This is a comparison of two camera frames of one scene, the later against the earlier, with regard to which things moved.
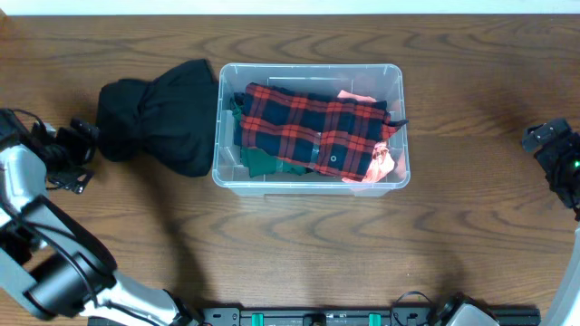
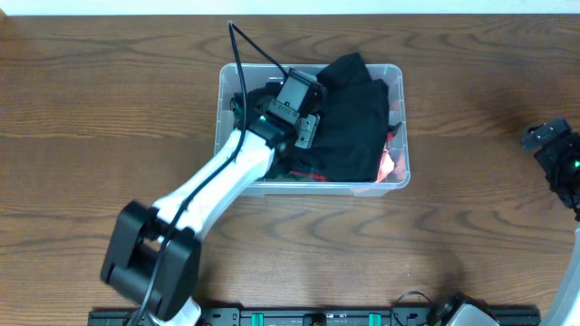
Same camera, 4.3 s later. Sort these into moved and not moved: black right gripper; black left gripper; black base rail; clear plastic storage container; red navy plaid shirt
Moved: red navy plaid shirt; black left gripper
Not moved: black right gripper; black base rail; clear plastic storage container
